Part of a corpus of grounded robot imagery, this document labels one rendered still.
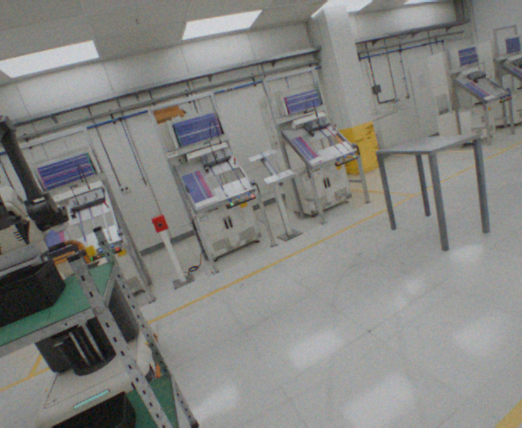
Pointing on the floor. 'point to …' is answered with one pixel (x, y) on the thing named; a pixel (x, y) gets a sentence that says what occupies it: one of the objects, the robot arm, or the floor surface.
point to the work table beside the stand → (419, 145)
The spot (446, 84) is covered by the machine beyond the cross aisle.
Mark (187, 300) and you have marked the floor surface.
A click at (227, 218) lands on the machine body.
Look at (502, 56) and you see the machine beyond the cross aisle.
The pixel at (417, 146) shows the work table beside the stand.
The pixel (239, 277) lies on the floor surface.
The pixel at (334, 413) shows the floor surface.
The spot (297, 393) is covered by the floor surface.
